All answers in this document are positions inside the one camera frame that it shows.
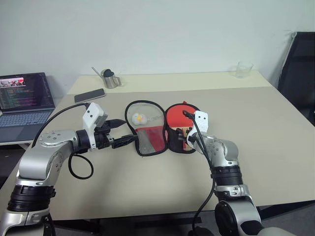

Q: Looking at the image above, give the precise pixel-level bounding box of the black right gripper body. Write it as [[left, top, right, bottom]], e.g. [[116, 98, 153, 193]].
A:
[[175, 126, 191, 148]]

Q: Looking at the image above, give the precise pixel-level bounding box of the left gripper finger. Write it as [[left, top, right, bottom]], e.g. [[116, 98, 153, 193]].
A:
[[107, 118, 126, 129], [111, 134, 140, 150]]

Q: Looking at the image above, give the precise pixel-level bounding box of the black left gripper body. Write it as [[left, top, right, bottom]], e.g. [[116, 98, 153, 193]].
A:
[[94, 120, 116, 150]]

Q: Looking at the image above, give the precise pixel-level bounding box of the red table tennis paddle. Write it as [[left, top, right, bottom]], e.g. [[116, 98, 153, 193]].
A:
[[166, 105, 197, 152]]

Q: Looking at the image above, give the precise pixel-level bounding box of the red black paddle case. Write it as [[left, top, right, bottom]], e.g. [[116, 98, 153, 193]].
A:
[[125, 100, 200, 157]]

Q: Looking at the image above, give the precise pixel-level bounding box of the white and yellow ball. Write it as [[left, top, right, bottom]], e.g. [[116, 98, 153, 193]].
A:
[[131, 112, 148, 125]]

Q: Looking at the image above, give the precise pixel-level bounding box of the black smartphone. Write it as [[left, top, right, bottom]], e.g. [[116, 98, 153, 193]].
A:
[[74, 88, 106, 103]]

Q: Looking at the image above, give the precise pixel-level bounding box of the small stainless steel pitcher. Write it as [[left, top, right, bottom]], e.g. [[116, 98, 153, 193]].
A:
[[91, 66, 123, 89]]

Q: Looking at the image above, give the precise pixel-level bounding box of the grey open laptop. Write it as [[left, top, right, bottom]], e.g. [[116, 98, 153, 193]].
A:
[[0, 72, 56, 146]]

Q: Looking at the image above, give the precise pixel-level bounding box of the clear glass beaker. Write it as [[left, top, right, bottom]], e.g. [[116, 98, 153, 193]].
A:
[[233, 61, 254, 79]]

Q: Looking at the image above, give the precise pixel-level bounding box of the black chair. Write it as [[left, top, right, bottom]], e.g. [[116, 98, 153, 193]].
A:
[[278, 31, 315, 118]]

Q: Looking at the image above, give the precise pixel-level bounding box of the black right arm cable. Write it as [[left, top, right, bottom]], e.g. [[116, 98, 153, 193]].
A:
[[182, 110, 217, 236]]

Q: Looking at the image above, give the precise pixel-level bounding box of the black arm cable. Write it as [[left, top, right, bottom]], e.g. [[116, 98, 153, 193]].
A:
[[31, 102, 95, 180], [182, 110, 217, 236]]

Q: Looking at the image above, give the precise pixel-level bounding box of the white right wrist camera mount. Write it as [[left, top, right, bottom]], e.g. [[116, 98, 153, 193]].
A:
[[186, 110, 210, 149]]

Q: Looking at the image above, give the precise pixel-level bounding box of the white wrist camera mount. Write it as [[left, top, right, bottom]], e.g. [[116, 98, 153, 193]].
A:
[[82, 102, 109, 149], [186, 110, 210, 149]]

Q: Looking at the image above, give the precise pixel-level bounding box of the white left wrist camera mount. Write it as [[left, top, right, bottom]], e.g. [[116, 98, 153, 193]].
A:
[[82, 102, 109, 149]]

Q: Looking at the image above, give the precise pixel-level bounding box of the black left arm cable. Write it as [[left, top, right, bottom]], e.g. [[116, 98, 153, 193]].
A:
[[31, 102, 95, 180]]

